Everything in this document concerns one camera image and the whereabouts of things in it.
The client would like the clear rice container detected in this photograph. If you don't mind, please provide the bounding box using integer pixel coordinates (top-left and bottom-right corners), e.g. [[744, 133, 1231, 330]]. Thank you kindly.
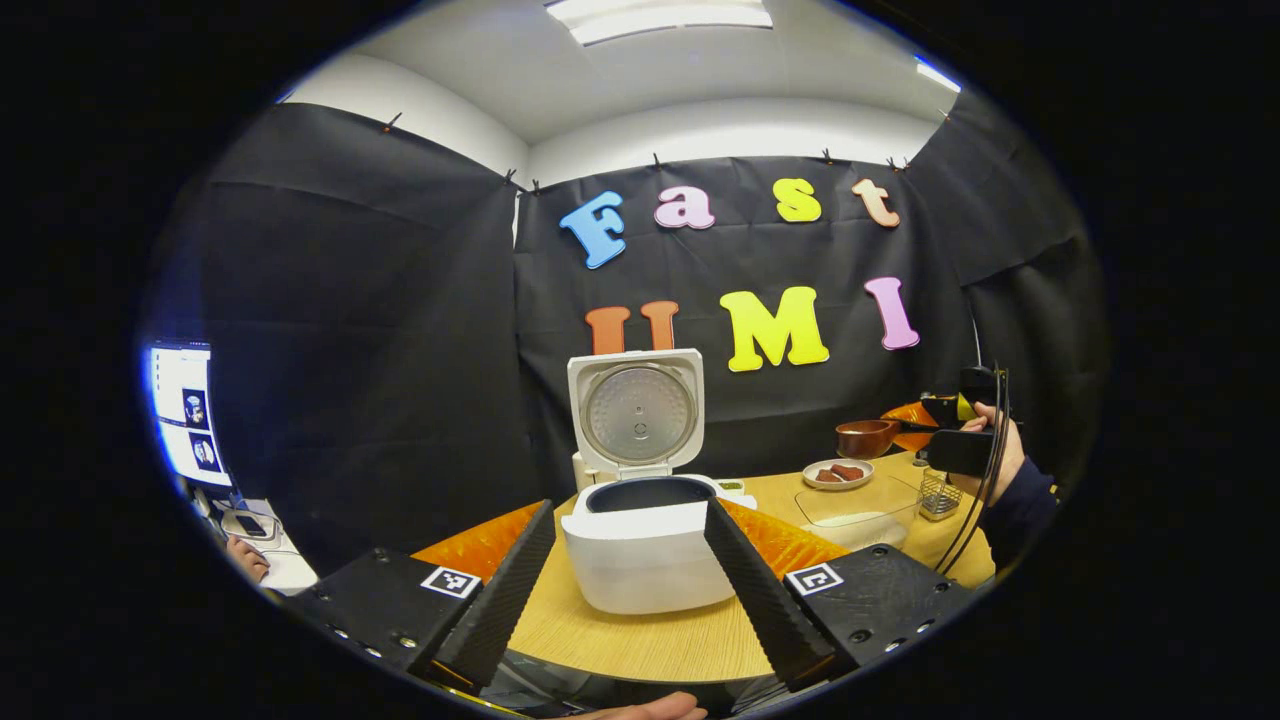
[[795, 473, 922, 552]]

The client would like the white plate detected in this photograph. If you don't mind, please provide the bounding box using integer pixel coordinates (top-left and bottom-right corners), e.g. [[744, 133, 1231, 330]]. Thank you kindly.
[[802, 458, 875, 491]]

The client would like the white rice cooker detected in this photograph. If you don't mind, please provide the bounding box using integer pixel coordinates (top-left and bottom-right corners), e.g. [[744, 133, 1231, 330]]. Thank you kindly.
[[560, 348, 758, 615]]

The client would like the black backdrop cloth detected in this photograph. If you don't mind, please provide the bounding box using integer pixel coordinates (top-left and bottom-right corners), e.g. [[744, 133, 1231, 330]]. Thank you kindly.
[[140, 90, 1111, 576]]

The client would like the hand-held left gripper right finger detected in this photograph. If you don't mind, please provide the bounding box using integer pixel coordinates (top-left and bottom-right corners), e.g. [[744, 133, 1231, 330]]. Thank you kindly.
[[705, 497, 976, 691]]

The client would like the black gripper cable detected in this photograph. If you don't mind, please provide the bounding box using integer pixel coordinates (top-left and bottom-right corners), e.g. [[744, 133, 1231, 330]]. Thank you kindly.
[[933, 366, 1012, 577]]

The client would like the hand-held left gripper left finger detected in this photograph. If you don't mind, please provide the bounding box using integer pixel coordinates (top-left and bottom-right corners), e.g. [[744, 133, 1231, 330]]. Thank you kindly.
[[290, 498, 557, 691]]

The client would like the brown wooden spoon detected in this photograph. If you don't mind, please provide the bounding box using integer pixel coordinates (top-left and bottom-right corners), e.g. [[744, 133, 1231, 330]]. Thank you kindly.
[[835, 418, 941, 460]]

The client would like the metal wire chopstick holder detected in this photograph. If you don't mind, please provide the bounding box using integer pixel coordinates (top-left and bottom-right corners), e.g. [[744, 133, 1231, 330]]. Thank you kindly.
[[920, 468, 964, 522]]

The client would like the white desk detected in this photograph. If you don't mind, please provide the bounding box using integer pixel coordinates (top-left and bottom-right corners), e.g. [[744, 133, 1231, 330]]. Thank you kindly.
[[212, 498, 319, 593]]

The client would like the computer monitor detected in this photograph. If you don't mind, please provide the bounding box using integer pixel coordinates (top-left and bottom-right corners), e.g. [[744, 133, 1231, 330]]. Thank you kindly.
[[148, 343, 233, 489]]

